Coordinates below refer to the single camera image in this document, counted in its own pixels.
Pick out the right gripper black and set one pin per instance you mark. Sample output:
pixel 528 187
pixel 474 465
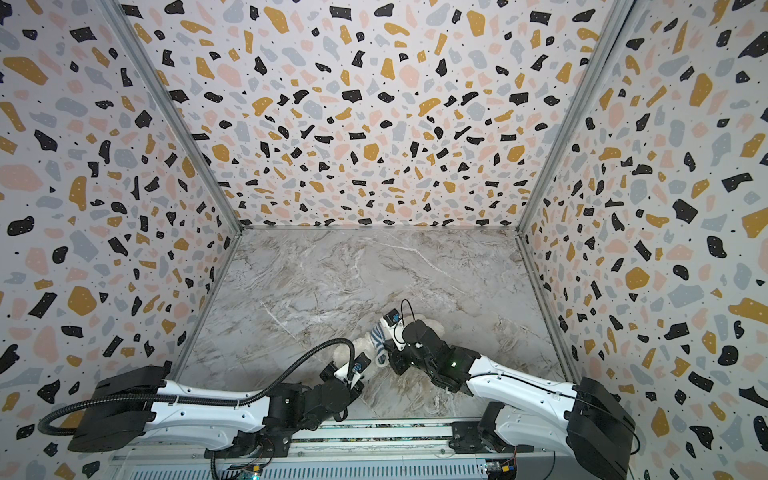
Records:
pixel 400 354

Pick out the white fluffy teddy bear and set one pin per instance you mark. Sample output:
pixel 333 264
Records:
pixel 345 351

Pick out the blue white striped knit sweater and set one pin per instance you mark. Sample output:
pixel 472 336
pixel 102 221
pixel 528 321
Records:
pixel 382 348

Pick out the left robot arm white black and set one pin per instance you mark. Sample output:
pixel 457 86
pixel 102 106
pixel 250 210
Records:
pixel 144 406

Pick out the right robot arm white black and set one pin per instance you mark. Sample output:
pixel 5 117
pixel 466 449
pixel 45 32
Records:
pixel 583 420

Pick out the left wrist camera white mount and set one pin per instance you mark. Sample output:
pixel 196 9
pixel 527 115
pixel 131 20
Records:
pixel 360 365

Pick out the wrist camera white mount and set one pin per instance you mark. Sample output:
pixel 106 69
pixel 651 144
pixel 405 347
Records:
pixel 393 324
pixel 360 365

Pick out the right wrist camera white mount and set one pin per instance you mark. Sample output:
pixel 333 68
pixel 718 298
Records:
pixel 393 324

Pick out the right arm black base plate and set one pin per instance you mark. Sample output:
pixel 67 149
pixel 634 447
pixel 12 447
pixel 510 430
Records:
pixel 481 436

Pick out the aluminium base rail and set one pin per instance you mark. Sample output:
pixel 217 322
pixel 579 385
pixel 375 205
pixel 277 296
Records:
pixel 353 440

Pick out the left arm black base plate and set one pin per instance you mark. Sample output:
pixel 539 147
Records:
pixel 269 442

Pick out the grey vented cable duct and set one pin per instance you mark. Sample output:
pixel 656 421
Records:
pixel 432 469

